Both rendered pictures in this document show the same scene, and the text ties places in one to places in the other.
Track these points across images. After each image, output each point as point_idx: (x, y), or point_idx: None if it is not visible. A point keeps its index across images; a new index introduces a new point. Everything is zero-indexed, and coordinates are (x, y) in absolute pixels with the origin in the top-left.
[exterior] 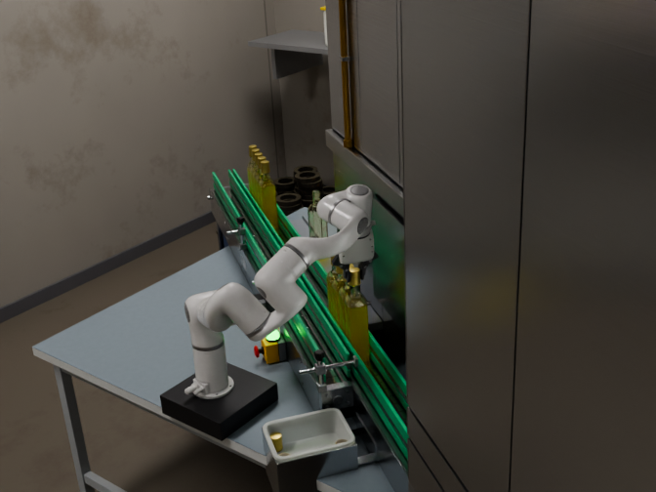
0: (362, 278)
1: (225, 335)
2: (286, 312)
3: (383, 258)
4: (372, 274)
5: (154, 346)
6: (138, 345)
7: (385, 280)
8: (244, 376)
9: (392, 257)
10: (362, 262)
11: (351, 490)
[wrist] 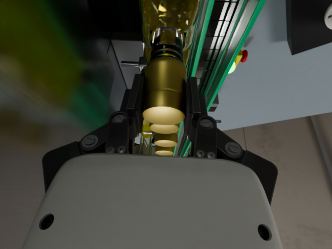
0: (139, 77)
1: (235, 86)
2: None
3: (72, 125)
4: (111, 102)
5: (286, 91)
6: (293, 95)
7: (81, 76)
8: (306, 11)
9: (2, 130)
10: (128, 145)
11: None
